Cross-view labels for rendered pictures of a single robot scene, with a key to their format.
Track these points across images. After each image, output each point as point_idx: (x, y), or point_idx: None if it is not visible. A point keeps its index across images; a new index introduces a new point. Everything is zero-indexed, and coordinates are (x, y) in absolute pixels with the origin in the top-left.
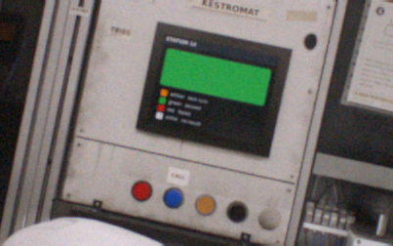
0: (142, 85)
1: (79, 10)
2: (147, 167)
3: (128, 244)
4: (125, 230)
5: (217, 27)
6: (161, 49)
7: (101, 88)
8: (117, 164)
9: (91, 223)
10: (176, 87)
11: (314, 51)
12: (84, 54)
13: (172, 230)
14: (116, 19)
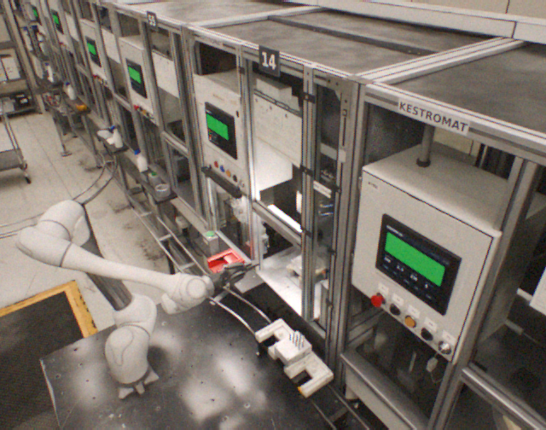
0: None
1: (194, 94)
2: (216, 155)
3: (45, 215)
4: (55, 210)
5: (217, 105)
6: None
7: (202, 124)
8: (211, 153)
9: (55, 206)
10: (211, 129)
11: (239, 118)
12: None
13: (218, 181)
14: (199, 99)
